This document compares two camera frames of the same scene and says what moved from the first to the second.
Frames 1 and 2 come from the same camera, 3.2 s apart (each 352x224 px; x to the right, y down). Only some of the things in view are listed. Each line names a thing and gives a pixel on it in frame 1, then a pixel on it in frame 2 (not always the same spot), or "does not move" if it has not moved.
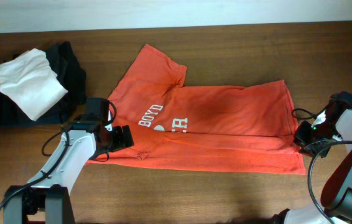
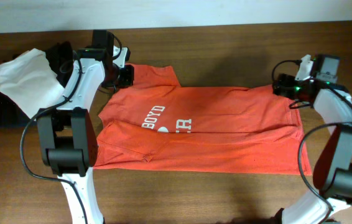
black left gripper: [123, 139] to [127, 75]
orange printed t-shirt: [247, 129] does not move
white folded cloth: [28, 79] does not move
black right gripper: [302, 134] to [282, 86]
